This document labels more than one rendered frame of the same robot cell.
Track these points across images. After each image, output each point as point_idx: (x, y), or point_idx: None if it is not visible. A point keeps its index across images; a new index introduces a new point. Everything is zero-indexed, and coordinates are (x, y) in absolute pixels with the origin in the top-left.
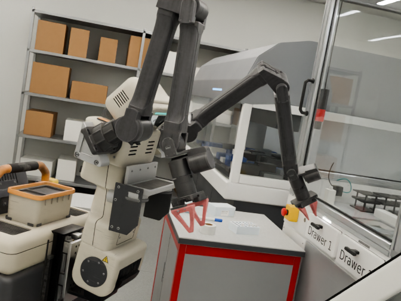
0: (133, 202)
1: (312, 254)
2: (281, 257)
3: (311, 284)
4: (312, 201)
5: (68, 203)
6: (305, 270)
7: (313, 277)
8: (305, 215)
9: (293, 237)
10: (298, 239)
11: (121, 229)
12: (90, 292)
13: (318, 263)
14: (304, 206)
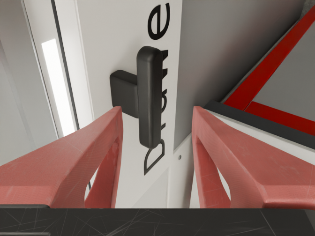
0: None
1: (190, 82)
2: (292, 127)
3: (235, 15)
4: (30, 232)
5: None
6: (217, 80)
7: (225, 19)
8: (210, 162)
9: (178, 204)
10: (176, 186)
11: None
12: None
13: (201, 19)
14: (272, 223)
